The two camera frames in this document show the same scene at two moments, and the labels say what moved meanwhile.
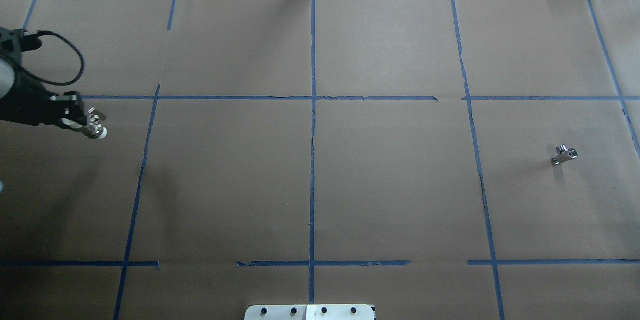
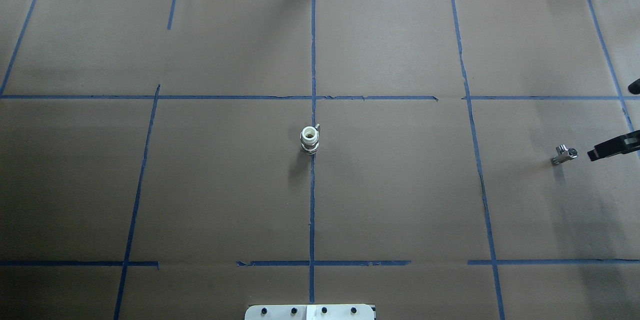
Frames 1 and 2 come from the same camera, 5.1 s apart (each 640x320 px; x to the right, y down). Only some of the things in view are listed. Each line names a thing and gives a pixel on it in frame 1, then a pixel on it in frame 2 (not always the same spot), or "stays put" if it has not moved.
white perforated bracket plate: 309,312 stays put
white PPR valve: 94,129 -> 309,135
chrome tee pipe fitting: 564,153 stays put
